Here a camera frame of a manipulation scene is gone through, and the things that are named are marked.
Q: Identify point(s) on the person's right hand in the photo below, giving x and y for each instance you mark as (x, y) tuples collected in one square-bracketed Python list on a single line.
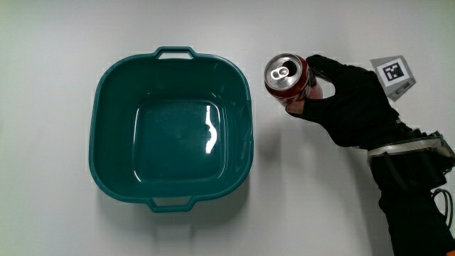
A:
[(352, 106)]

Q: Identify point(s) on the red cola can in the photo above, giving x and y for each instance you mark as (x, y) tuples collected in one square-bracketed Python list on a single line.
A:
[(289, 80)]

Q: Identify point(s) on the white desk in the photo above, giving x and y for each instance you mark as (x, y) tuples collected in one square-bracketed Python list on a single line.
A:
[(49, 106)]

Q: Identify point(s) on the green plastic basin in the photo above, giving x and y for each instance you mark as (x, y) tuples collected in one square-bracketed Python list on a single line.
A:
[(170, 142)]

